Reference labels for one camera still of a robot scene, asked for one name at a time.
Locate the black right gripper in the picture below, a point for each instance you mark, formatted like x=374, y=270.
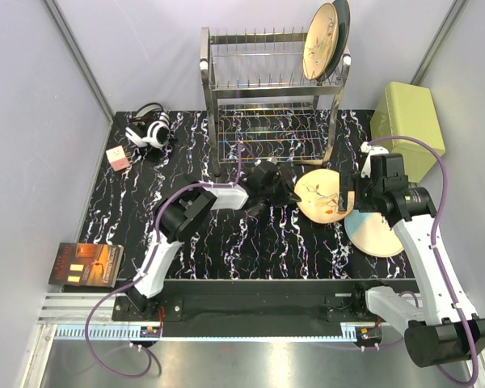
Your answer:
x=347, y=179

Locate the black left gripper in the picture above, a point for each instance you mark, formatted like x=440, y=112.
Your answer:
x=283, y=187

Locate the beige plate with bird drawing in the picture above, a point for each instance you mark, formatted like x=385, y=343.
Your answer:
x=319, y=190

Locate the cream and light blue plate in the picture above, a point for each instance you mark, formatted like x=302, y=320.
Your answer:
x=371, y=234

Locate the dark teal glazed plate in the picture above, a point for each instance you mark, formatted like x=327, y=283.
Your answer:
x=344, y=20

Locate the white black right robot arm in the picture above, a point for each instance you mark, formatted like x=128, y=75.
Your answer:
x=446, y=328

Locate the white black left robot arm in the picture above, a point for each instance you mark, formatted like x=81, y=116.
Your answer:
x=179, y=214

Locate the steel two-tier dish rack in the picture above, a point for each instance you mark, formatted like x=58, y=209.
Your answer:
x=258, y=99

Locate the black marbled table mat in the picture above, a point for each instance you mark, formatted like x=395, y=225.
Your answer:
x=261, y=243

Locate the lime green storage box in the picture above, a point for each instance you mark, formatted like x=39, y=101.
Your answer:
x=409, y=111

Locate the black and white headphones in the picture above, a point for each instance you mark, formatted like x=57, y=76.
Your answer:
x=149, y=129

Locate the small pink cube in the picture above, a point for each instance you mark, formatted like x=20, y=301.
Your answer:
x=117, y=158

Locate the dark orange book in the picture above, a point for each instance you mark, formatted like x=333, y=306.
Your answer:
x=86, y=264

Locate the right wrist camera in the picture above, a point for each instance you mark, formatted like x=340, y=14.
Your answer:
x=369, y=151

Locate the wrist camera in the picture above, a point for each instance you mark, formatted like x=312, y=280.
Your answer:
x=268, y=164
x=369, y=151

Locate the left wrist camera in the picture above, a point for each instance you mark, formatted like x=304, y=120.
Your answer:
x=268, y=164

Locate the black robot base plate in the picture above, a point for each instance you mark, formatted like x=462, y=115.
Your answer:
x=229, y=309

